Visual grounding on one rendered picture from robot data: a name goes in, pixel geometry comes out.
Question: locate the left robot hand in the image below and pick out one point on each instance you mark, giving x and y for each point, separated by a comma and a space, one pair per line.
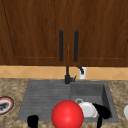
32, 121

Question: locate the brown wooden cupboard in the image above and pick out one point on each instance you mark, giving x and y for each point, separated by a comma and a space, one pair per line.
40, 30

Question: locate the white plate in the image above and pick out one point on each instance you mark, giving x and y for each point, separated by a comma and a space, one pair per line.
88, 109

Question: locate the red ball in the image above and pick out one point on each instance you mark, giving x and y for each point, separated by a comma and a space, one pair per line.
67, 114

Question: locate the plate with red black rim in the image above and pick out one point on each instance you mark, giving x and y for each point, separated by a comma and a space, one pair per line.
4, 105

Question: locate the white wall socket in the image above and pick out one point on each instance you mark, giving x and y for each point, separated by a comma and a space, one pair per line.
82, 73

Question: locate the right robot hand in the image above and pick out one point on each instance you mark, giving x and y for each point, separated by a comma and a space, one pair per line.
102, 113

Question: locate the black tap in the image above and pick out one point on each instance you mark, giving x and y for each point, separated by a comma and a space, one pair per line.
68, 78

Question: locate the white round thing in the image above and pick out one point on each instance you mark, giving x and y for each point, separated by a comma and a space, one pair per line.
126, 111

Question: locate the grey sink with draining board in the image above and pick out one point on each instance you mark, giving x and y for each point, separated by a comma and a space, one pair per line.
46, 95

